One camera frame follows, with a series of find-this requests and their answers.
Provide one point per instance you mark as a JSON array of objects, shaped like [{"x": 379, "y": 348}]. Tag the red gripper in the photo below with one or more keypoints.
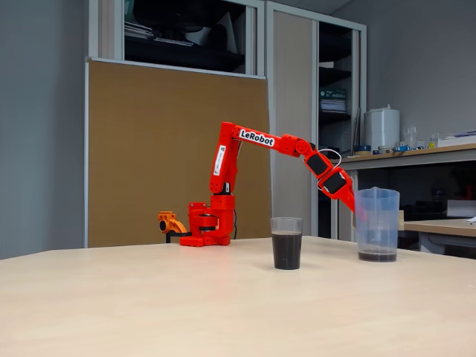
[{"x": 336, "y": 184}]

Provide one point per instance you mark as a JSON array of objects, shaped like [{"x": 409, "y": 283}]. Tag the large translucent plastic pitcher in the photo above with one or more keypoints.
[{"x": 377, "y": 238}]

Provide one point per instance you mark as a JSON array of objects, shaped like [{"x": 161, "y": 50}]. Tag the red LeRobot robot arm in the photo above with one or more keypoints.
[{"x": 223, "y": 204}]

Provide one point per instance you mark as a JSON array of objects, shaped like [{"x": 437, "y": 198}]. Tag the translucent plastic cup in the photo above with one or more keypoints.
[{"x": 286, "y": 249}]

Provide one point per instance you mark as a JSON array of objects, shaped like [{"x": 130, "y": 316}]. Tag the blue tape roll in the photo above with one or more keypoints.
[{"x": 362, "y": 149}]

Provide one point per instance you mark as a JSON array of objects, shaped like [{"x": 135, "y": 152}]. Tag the grey sideboard with wooden top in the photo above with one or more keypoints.
[{"x": 409, "y": 156}]

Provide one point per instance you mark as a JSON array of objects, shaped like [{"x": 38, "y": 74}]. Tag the blue flat tool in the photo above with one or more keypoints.
[{"x": 405, "y": 148}]

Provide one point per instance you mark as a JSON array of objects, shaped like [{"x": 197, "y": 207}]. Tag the white cylindrical appliance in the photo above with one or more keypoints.
[{"x": 381, "y": 128}]

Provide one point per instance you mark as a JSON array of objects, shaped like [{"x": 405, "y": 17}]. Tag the clear drinking glass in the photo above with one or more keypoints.
[{"x": 410, "y": 135}]

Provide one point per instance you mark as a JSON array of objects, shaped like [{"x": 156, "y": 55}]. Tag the white paper stack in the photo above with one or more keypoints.
[{"x": 332, "y": 106}]

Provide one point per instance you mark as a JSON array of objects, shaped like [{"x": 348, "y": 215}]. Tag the glass jar with yellow smiley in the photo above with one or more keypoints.
[{"x": 433, "y": 141}]

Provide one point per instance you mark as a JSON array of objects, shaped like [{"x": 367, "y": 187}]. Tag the green labelled box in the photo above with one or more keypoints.
[{"x": 332, "y": 94}]

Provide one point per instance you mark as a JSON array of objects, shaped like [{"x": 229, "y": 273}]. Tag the white storage box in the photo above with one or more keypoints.
[{"x": 461, "y": 208}]

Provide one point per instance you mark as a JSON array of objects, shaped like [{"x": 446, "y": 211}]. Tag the flat white box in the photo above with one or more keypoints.
[{"x": 457, "y": 140}]

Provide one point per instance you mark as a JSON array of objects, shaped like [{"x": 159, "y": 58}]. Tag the white paper sheet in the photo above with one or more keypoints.
[{"x": 471, "y": 219}]

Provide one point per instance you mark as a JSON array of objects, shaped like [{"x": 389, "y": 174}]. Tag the grey cabinet with tambour door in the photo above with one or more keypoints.
[{"x": 292, "y": 74}]

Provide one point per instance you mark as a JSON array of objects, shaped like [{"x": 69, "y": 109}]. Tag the orange table clamp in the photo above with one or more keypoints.
[{"x": 173, "y": 225}]

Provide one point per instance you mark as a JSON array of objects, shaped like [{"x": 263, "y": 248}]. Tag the white folded sheet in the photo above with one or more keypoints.
[{"x": 228, "y": 31}]

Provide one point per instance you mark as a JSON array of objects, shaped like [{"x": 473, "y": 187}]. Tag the brown pin board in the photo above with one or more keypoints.
[{"x": 141, "y": 148}]

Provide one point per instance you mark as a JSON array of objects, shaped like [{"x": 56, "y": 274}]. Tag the spiral notebook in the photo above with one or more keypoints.
[{"x": 173, "y": 41}]

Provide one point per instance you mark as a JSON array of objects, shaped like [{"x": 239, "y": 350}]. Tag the grey paper stack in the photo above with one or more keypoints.
[{"x": 137, "y": 31}]

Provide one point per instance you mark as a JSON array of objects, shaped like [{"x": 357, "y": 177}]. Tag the grey cabinet with dark shelves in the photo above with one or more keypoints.
[{"x": 119, "y": 29}]

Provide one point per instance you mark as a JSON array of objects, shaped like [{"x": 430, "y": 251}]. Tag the low desk with grey frame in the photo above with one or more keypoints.
[{"x": 435, "y": 225}]

